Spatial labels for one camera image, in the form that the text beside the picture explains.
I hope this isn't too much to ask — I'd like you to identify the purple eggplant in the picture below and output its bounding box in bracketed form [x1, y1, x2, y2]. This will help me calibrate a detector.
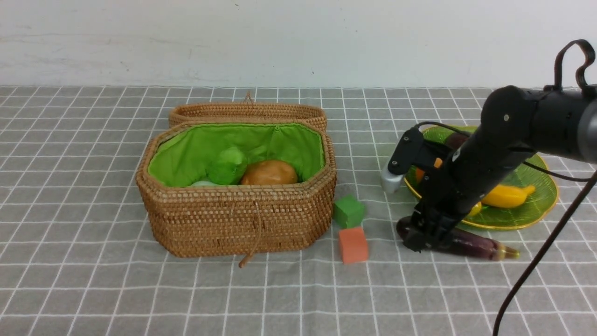
[422, 228, 520, 261]

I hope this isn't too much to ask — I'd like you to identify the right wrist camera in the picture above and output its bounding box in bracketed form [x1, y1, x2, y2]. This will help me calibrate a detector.
[380, 127, 424, 194]

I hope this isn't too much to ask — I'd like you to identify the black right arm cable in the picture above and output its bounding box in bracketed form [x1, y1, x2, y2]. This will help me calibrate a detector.
[413, 39, 597, 336]

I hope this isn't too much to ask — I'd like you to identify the orange yellow mango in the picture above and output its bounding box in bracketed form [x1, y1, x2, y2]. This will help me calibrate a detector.
[415, 158, 442, 184]

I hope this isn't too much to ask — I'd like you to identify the white radish with leaves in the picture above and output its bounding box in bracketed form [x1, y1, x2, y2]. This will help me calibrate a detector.
[190, 180, 218, 187]

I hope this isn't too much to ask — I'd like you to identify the green foam cube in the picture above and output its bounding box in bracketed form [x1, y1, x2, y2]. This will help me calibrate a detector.
[333, 195, 366, 229]

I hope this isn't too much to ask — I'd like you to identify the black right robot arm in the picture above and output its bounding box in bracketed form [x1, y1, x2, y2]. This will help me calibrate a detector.
[403, 86, 596, 252]

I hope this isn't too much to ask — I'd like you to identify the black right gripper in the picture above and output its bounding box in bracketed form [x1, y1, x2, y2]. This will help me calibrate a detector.
[402, 140, 464, 252]

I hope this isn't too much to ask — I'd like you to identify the brown potato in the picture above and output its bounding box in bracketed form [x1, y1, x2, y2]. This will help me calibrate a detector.
[240, 160, 299, 185]

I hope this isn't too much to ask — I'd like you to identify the green glass leaf plate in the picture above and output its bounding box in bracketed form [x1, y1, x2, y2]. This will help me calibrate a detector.
[404, 126, 559, 231]

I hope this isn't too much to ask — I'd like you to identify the woven rattan basket green lining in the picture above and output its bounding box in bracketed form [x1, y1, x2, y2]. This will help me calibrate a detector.
[135, 121, 337, 268]

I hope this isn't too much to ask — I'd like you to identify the woven rattan basket lid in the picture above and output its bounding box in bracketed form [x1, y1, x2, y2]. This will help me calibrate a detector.
[168, 92, 327, 132]

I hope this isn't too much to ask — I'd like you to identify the orange foam cube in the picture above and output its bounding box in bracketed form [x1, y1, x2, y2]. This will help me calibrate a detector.
[339, 227, 369, 264]

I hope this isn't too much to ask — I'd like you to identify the yellow banana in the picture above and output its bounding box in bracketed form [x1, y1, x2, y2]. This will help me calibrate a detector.
[468, 184, 535, 217]

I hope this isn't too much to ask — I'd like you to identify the grey checked tablecloth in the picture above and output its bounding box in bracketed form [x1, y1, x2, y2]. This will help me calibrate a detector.
[0, 86, 583, 336]

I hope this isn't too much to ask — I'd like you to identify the dark purple passion fruit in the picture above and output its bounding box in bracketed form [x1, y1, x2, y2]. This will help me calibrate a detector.
[444, 133, 469, 150]

